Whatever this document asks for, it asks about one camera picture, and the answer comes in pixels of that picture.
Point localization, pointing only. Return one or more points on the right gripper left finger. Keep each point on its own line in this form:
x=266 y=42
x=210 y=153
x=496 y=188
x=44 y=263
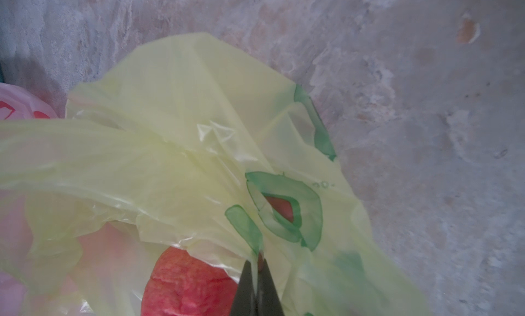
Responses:
x=244 y=303

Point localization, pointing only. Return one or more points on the pink plastic bag back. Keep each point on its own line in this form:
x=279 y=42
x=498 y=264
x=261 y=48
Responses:
x=18 y=103

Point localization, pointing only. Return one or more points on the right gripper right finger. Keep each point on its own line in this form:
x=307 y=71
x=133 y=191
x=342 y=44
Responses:
x=267 y=299

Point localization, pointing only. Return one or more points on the yellow-green plastic bag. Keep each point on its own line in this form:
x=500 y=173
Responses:
x=188 y=143

